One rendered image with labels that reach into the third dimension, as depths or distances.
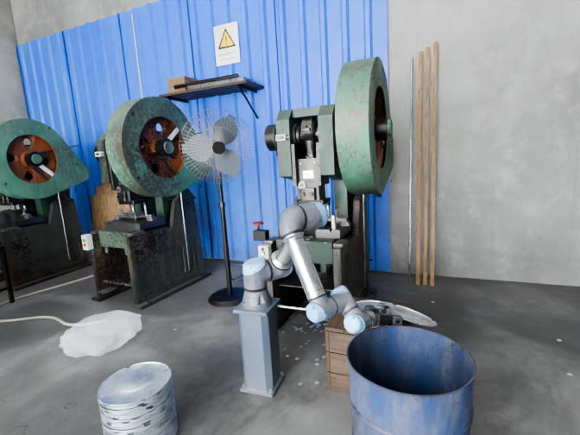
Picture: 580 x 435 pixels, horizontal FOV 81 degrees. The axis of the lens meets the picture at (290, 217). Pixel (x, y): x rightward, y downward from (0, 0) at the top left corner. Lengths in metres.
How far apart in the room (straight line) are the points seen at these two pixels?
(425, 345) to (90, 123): 4.99
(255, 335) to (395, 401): 0.84
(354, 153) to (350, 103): 0.26
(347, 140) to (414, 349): 1.07
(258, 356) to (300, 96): 2.61
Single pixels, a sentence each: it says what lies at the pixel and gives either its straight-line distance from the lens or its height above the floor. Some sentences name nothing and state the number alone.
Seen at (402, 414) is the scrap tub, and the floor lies 0.41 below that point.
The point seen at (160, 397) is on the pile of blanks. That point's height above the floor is 0.23.
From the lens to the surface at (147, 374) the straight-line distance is 1.79.
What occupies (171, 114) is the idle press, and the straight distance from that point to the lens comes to 3.22.
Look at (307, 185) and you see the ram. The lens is 2.32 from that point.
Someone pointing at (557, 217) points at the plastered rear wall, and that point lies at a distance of 3.56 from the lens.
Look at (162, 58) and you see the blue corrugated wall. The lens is 4.71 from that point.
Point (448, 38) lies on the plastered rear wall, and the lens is 3.52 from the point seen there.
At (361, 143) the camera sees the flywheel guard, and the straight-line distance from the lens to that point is 1.89.
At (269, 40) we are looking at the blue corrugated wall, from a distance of 3.93.
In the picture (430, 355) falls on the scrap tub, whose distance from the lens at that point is 1.55.
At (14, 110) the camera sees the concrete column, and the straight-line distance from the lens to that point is 6.66.
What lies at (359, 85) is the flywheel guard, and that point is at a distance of 1.97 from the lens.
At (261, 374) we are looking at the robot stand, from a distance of 1.90.
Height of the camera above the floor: 1.17
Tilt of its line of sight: 10 degrees down
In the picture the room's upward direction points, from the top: 3 degrees counter-clockwise
